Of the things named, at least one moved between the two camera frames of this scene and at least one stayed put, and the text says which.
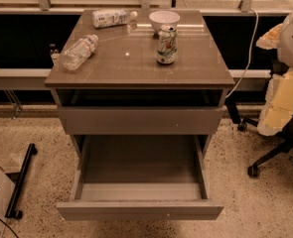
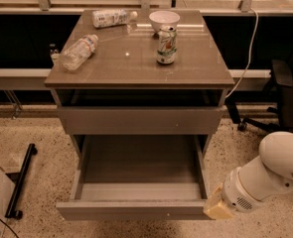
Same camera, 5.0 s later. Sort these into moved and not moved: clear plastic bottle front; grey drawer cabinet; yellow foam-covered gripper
Moved: yellow foam-covered gripper
Not moved: clear plastic bottle front; grey drawer cabinet
